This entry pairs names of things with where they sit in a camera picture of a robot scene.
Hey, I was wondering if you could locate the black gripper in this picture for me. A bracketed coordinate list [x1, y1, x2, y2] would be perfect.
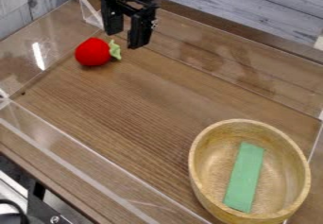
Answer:
[101, 0, 159, 49]

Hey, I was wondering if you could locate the red plush strawberry toy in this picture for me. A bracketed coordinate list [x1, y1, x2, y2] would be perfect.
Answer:
[75, 38, 123, 66]

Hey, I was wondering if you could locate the wooden bowl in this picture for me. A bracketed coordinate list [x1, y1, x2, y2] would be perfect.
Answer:
[188, 119, 311, 224]

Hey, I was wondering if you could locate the green rectangular block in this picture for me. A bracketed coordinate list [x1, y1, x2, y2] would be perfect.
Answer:
[223, 142, 266, 213]

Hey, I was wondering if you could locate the clear acrylic corner bracket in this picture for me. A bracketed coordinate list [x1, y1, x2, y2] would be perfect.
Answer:
[80, 0, 104, 29]

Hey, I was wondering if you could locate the clear acrylic front wall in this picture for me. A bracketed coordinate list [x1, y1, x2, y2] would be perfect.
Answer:
[0, 99, 212, 224]

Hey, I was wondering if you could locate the black metal table mount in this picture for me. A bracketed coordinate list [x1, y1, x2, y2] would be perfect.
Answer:
[27, 181, 73, 224]

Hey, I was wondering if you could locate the black cable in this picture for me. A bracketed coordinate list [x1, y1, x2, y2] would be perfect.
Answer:
[0, 198, 31, 224]

